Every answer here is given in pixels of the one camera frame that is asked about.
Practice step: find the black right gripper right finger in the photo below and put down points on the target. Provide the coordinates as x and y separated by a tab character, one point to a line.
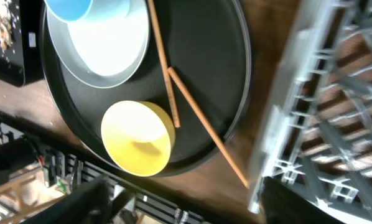
282	205

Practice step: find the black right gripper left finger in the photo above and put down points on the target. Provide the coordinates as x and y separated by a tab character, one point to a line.
89	203

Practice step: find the yellow bowl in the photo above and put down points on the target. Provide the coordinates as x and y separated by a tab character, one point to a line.
138	136

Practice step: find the food scraps and rice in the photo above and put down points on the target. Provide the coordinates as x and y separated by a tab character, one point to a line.
8	21

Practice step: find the grey dishwasher rack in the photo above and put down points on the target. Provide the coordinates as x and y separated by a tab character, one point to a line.
316	135

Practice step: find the light grey plate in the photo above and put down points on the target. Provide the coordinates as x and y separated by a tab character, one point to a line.
102	53

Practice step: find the right wooden chopstick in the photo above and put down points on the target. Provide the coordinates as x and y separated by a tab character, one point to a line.
206	124

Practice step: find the wooden chopstick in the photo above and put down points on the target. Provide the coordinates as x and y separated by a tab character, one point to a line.
163	63
206	124

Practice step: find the rectangular black tray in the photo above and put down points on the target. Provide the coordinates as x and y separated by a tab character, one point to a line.
20	63

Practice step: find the blue plastic cup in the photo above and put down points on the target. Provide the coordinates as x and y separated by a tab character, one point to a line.
87	10

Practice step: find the left wooden chopstick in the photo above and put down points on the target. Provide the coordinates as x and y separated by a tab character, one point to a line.
163	63

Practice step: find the wooden frame under table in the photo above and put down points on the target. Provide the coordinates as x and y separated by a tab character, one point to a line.
27	193

